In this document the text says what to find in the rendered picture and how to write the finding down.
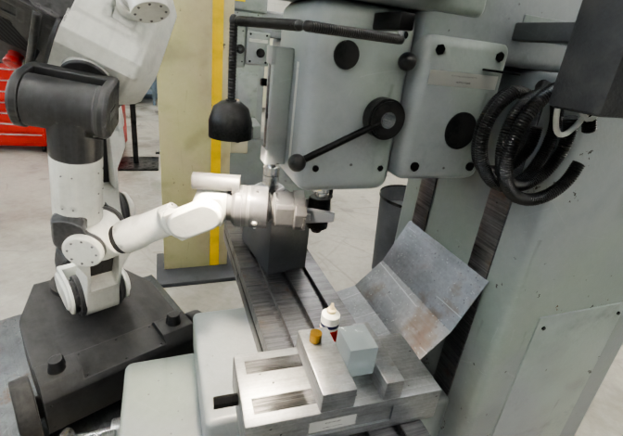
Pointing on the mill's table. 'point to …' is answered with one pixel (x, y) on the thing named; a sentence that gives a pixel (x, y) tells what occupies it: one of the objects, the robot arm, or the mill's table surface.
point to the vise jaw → (326, 372)
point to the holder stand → (277, 245)
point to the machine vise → (422, 392)
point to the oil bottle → (330, 316)
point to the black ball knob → (407, 61)
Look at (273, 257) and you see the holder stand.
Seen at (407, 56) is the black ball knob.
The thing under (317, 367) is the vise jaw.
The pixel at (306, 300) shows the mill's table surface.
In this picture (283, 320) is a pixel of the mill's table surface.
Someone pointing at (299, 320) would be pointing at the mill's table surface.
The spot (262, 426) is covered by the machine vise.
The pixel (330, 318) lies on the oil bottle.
